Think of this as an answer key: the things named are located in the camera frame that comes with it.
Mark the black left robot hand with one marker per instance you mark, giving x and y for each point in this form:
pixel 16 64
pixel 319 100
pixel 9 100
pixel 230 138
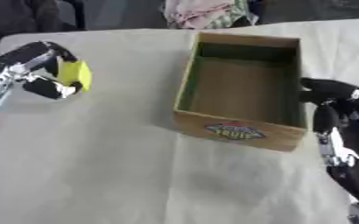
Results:
pixel 32 54

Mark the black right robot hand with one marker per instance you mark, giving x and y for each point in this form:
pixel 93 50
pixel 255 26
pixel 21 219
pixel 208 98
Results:
pixel 341 122

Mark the yellow block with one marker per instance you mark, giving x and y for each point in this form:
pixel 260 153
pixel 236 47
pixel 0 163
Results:
pixel 75 75

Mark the tan cardboard box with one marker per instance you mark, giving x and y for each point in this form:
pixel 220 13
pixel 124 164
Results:
pixel 241 90

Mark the dark bag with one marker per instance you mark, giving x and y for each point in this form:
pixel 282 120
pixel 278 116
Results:
pixel 16 16

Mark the pile of pink clothes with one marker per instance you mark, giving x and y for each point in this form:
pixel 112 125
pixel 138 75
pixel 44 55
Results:
pixel 205 13

